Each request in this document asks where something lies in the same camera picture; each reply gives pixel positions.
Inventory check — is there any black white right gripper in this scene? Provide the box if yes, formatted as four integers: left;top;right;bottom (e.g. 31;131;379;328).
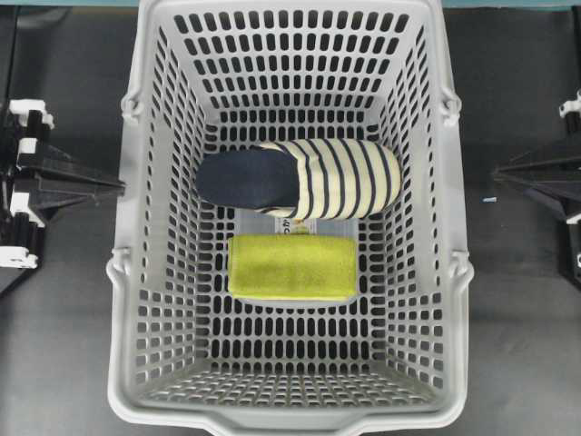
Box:
494;90;580;278

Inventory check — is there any yellow-green cloth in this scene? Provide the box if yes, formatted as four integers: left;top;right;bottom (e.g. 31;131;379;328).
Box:
227;234;358;302

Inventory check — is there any clear plastic package with label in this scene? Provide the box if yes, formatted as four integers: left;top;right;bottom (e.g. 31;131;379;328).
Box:
236;211;359;308

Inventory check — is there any navy striped cream slipper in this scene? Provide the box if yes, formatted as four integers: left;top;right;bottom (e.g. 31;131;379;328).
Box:
196;139;401;221

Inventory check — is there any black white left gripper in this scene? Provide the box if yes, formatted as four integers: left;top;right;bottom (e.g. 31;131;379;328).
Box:
1;99;125;269

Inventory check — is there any grey plastic shopping basket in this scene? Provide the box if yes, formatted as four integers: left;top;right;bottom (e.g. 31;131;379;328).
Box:
106;1;474;435

